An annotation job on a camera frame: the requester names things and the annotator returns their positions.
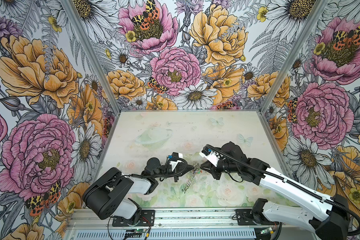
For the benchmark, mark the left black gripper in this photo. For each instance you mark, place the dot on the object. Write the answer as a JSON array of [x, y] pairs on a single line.
[[179, 171]]

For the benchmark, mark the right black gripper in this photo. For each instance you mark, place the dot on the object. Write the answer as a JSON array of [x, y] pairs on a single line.
[[206, 165]]

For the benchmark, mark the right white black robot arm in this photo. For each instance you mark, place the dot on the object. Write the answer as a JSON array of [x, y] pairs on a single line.
[[328, 217]]

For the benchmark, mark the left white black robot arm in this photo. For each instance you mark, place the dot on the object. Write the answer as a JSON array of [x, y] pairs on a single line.
[[107, 196]]

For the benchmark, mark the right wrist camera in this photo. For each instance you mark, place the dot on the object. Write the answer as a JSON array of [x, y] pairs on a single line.
[[211, 157]]

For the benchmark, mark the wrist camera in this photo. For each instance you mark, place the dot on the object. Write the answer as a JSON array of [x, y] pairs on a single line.
[[173, 161], [211, 157]]

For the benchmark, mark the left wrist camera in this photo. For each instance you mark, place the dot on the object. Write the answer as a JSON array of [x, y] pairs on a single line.
[[173, 161]]

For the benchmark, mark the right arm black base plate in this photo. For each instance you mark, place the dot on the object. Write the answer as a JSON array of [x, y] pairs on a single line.
[[244, 217]]

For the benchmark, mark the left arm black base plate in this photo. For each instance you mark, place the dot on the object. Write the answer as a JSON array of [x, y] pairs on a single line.
[[142, 218]]

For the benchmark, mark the aluminium front rail frame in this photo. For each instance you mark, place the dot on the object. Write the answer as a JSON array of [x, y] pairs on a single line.
[[183, 224]]

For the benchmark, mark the right aluminium corner post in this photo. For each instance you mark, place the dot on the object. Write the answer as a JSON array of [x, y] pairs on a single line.
[[310, 24]]

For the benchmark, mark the aluminium corner post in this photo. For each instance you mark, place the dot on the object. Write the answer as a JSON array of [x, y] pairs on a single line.
[[83, 37], [310, 24]]

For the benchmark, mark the left aluminium corner post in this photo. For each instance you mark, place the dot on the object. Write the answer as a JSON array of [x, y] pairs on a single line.
[[83, 37]]

